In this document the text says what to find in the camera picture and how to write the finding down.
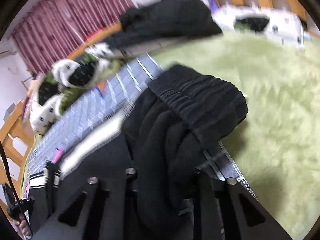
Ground black pants with white stripe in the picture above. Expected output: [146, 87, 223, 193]
[27, 64, 250, 240]

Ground person's hand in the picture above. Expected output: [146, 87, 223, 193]
[13, 214, 32, 239]

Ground green fuzzy blanket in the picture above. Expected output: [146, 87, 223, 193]
[32, 28, 320, 239]

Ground grey checked bed sheet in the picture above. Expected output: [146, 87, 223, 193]
[23, 54, 248, 196]

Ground white patterned quilt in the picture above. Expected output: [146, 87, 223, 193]
[26, 0, 304, 135]

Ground black clothes pile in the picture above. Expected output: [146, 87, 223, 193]
[103, 0, 222, 49]

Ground maroon curtain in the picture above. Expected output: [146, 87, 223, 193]
[12, 0, 133, 73]

